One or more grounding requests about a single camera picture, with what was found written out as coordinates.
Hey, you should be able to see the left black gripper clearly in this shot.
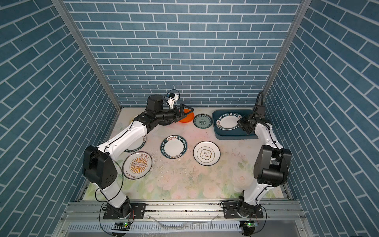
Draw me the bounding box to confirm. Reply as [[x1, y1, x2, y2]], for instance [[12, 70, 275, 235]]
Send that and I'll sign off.
[[154, 103, 192, 122]]

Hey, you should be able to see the green rim plate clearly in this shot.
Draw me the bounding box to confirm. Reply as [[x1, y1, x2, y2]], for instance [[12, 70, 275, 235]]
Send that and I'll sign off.
[[216, 113, 242, 130], [160, 135, 188, 159], [124, 135, 147, 153]]

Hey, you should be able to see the white flower outline plate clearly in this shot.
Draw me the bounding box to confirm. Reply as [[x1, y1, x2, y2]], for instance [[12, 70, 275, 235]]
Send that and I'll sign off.
[[193, 141, 221, 166]]

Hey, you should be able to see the orange sunburst plate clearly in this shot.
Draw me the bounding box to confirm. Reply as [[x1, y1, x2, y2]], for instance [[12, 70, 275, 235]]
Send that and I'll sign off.
[[122, 152, 153, 180]]

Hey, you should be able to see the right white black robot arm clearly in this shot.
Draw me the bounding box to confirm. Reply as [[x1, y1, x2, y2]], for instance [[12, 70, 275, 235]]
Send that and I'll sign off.
[[237, 112, 292, 208]]

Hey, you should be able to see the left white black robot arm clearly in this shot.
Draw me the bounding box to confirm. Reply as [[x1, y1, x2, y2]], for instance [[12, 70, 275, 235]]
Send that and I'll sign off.
[[83, 95, 194, 208]]

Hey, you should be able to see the teal plastic bin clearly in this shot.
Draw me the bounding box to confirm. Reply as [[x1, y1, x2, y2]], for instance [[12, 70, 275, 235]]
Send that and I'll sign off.
[[212, 108, 258, 140]]

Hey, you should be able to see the small blue patterned plate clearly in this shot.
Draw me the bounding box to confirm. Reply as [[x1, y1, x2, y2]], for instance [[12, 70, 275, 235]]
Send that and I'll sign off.
[[193, 114, 213, 129]]

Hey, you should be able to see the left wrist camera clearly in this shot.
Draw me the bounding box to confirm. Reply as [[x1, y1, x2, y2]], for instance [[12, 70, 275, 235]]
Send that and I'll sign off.
[[166, 89, 180, 109]]

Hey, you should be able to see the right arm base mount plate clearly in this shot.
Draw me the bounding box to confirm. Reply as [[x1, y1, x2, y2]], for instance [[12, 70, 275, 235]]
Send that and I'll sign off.
[[220, 201, 264, 219]]

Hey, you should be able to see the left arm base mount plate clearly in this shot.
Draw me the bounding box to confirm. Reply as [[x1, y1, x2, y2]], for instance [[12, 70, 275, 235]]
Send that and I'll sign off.
[[102, 203, 146, 220]]

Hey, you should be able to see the aluminium rail frame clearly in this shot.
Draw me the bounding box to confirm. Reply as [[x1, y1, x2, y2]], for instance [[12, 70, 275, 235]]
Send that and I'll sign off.
[[53, 198, 313, 237]]

